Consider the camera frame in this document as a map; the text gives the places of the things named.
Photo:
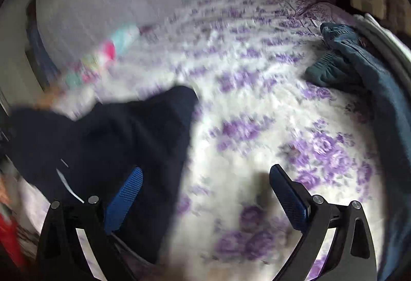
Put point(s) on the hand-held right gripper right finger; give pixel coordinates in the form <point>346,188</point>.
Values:
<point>289,199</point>

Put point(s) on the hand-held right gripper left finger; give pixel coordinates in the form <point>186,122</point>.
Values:
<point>126,199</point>

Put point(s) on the dark navy pants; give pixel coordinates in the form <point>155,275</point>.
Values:
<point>128,139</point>

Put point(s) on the teal blue pants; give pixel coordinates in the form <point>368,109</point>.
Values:
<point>379,88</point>

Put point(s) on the purple floral bedsheet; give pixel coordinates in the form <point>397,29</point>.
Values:
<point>257,114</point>

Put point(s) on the red cloth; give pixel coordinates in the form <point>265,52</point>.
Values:
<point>7,236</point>

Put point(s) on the orange pillow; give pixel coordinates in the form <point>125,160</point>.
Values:
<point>48,100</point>

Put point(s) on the teal pink printed pillow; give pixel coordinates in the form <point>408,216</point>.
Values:
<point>96,59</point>

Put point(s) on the white folded cloth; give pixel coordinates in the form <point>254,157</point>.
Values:
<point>382,30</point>

